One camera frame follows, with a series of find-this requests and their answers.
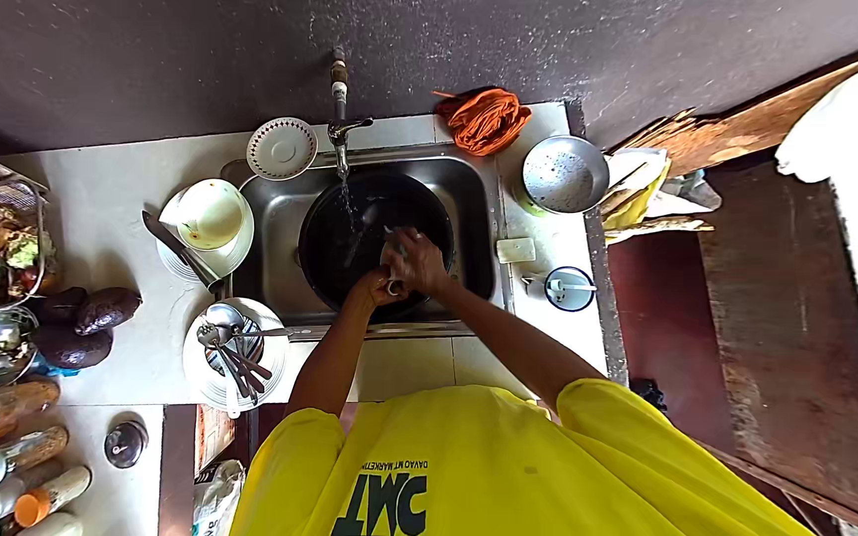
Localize person's right hand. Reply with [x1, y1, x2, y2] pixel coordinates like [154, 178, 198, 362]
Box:
[381, 226, 451, 298]

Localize person's left hand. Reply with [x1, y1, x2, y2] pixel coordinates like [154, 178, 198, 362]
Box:
[352, 265, 409, 308]

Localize person's left forearm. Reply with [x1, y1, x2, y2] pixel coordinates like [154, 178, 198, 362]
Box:
[285, 292, 376, 418]

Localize person's right forearm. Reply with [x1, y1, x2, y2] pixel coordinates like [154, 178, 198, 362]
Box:
[432, 278, 607, 415]

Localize large black basin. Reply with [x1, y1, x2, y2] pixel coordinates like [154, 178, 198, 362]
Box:
[298, 173, 454, 323]

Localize pale rectangular soap bar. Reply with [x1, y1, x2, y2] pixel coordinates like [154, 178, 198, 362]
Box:
[496, 237, 537, 265]

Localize stainless steel sink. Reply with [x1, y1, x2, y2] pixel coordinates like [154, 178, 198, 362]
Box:
[220, 144, 513, 342]

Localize metal faucet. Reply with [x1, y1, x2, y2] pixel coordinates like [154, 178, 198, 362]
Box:
[327, 48, 375, 182]

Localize green container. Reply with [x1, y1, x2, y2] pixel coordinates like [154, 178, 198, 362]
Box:
[512, 182, 549, 217]

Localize orange net cloth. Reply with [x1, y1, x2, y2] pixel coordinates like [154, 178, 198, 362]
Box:
[432, 86, 533, 157]

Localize white ridged plate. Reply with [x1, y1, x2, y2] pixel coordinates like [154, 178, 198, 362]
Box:
[182, 297, 287, 412]
[155, 183, 256, 283]

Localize blue striped bowl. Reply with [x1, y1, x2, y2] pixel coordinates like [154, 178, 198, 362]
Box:
[206, 316, 265, 378]

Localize saucer with patterned rim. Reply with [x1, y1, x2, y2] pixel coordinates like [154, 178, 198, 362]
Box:
[246, 117, 319, 182]

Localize pile of cutlery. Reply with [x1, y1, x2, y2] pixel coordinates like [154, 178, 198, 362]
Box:
[197, 302, 312, 419]

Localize white mug with blue rim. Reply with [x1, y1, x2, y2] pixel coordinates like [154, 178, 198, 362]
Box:
[522, 267, 595, 312]

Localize round silver pot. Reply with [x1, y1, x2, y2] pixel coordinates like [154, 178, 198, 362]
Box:
[522, 134, 610, 216]

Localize cream bowl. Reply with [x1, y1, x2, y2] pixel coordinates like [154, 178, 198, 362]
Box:
[176, 179, 248, 252]

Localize large dark knife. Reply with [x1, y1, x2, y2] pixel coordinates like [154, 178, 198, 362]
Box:
[142, 209, 226, 296]

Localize person's body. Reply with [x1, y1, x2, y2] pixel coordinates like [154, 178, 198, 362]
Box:
[228, 378, 817, 536]

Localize yellow and white plastic bags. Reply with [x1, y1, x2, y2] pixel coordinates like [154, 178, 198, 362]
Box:
[599, 147, 723, 245]

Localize white printed plastic sack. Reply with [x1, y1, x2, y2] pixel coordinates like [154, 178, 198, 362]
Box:
[193, 459, 247, 536]

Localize small round dark jar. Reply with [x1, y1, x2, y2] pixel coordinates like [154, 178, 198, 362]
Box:
[104, 420, 149, 470]

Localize blue plastic bag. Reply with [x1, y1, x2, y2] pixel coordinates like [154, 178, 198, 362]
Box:
[30, 353, 81, 378]

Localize broken wooden plank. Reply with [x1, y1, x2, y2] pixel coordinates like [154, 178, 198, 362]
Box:
[608, 41, 858, 178]

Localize brown wooden board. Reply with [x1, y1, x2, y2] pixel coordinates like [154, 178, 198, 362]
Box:
[699, 152, 858, 530]

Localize row of capped jars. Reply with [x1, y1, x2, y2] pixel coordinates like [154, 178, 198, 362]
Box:
[0, 376, 92, 536]

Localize white plastic bag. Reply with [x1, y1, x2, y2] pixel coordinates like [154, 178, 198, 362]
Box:
[775, 48, 858, 184]

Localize wire basket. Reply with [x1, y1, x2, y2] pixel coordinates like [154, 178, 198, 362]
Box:
[0, 175, 50, 314]

